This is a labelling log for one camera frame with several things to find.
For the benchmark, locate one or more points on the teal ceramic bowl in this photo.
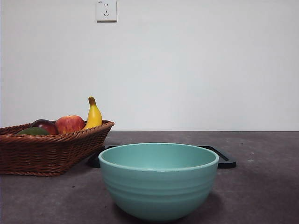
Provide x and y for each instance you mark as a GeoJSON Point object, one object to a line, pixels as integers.
{"type": "Point", "coordinates": [158, 191]}

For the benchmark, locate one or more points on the green avocado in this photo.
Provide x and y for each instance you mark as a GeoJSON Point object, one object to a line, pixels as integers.
{"type": "Point", "coordinates": [33, 131]}

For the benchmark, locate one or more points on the yellow banana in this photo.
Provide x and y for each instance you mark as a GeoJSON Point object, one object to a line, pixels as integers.
{"type": "Point", "coordinates": [94, 116]}

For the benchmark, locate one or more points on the red apple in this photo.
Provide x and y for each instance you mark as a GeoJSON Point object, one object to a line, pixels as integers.
{"type": "Point", "coordinates": [70, 124]}

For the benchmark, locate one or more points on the black rectangular tray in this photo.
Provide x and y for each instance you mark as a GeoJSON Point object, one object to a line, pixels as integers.
{"type": "Point", "coordinates": [227, 163]}

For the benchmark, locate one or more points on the dark red plum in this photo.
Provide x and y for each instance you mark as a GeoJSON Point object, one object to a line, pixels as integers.
{"type": "Point", "coordinates": [45, 126]}

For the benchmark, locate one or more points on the brown wicker basket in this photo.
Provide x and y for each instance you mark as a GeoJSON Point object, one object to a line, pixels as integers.
{"type": "Point", "coordinates": [46, 154]}

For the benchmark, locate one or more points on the white wall socket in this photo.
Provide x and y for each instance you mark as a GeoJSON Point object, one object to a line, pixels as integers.
{"type": "Point", "coordinates": [107, 11]}

